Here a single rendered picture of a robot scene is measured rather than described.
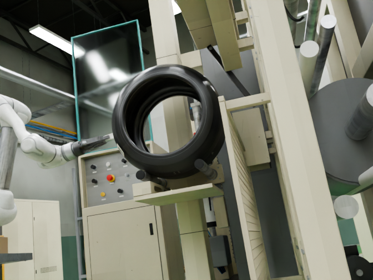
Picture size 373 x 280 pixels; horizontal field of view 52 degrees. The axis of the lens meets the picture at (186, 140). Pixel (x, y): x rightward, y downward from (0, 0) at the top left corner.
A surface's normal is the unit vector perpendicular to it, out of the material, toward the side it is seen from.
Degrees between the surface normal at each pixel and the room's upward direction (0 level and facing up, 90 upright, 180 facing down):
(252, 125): 90
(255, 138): 90
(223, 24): 162
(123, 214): 90
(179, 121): 90
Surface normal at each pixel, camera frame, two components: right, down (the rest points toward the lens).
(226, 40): 0.07, 0.84
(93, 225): -0.23, -0.23
